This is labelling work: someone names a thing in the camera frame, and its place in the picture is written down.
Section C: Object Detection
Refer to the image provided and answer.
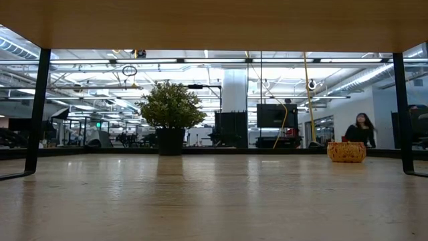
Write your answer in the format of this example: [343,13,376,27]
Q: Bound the black boom camera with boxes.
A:
[187,83,223,113]

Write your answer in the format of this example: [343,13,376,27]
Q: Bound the yellow hanging cable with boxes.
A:
[302,52,324,149]
[249,62,290,149]

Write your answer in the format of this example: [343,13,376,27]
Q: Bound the white column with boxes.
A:
[221,68,249,113]

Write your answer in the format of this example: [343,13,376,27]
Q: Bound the black television screen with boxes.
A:
[256,103,299,129]

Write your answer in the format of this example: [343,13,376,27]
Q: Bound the person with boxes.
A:
[344,112,377,149]

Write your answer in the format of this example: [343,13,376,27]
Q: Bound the orange tin candle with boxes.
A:
[326,141,367,164]

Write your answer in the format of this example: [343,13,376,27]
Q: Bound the black television stand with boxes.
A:
[255,135,304,149]

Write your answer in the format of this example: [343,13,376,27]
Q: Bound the black aluminium frame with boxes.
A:
[0,50,428,161]

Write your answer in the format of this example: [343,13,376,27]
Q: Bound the wooden shelf riser black legs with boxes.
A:
[0,0,428,182]

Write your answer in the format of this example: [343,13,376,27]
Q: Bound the black cabinet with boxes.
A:
[213,110,249,149]

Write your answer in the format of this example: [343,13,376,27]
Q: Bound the black softbox lamp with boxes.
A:
[49,106,70,122]

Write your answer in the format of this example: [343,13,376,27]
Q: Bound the white light bar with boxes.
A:
[0,58,428,65]

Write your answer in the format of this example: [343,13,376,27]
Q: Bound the green potted plant black pot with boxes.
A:
[135,80,207,157]

